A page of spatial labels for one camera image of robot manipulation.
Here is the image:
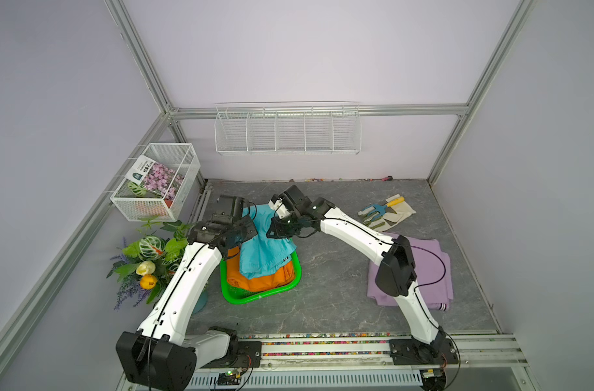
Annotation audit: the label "blue hand fork yellow handle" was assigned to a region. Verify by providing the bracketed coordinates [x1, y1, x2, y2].
[358, 195, 405, 218]

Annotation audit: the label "teal plant pot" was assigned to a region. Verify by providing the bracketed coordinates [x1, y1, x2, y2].
[192, 289, 209, 314]

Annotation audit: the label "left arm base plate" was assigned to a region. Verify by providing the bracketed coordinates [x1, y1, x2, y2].
[203, 340, 262, 369]

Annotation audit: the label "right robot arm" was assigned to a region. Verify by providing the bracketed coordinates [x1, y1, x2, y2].
[268, 200, 445, 349]

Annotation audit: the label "aluminium mounting rail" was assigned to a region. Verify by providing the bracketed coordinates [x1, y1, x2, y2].
[123, 333, 528, 376]

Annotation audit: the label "purple pants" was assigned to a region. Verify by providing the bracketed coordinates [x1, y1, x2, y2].
[366, 237, 453, 311]

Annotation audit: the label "green plastic basket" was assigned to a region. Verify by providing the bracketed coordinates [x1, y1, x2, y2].
[220, 248, 302, 305]

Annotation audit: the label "flower seed packet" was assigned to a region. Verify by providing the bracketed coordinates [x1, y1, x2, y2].
[125, 156, 185, 201]

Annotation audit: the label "white wire cube basket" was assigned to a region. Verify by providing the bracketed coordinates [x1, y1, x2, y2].
[111, 143, 200, 223]

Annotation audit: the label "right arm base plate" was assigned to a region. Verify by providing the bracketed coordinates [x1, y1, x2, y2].
[389, 339, 459, 367]

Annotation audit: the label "teal pants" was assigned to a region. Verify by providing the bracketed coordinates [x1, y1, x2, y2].
[239, 205, 296, 280]

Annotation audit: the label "orange pants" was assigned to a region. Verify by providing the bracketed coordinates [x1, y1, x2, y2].
[225, 248, 295, 293]

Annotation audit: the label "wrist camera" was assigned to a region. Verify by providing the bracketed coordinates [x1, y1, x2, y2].
[269, 185, 312, 219]
[212, 195, 246, 225]

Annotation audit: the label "white wire wall shelf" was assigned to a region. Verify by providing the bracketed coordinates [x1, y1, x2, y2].
[214, 101, 362, 155]

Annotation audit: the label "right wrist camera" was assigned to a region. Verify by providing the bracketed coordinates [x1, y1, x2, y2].
[269, 185, 312, 219]

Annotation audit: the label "artificial flower plant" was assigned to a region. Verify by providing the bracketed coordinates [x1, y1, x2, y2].
[107, 218, 193, 311]

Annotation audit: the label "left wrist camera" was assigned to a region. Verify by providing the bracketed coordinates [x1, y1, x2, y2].
[212, 195, 246, 225]

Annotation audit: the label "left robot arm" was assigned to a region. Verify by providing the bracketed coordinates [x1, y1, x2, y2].
[115, 217, 257, 390]

